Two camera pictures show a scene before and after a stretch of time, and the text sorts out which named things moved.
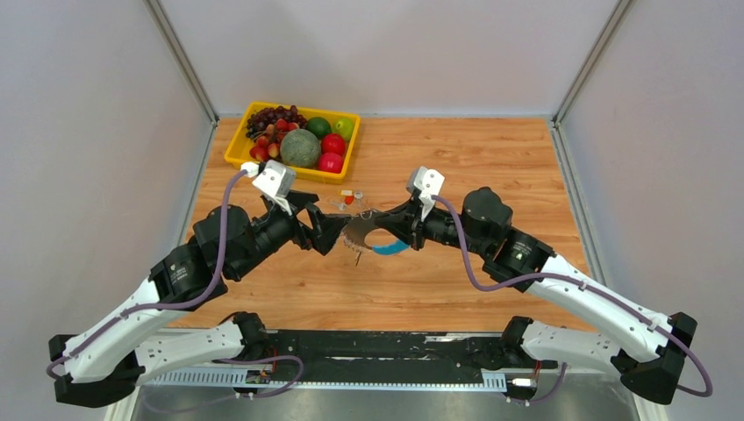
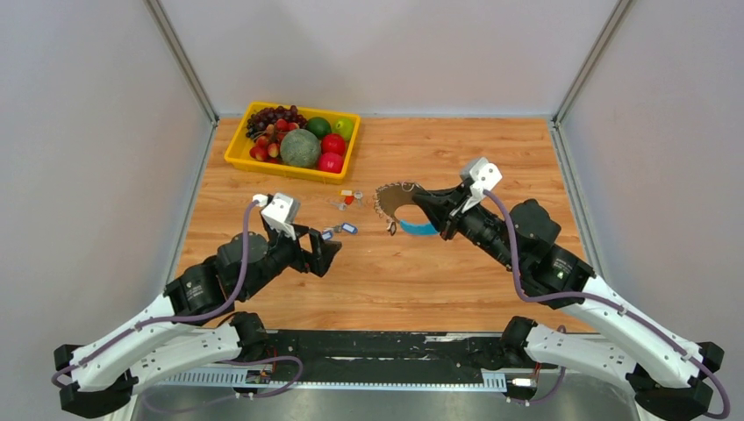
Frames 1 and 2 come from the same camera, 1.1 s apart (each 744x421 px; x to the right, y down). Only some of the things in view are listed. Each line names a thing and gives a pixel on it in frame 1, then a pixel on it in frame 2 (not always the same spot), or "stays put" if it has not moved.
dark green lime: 319,126 stays put
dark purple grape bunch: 266,117 stays put
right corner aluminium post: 591,61 stays put
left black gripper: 326,227 → 324,251
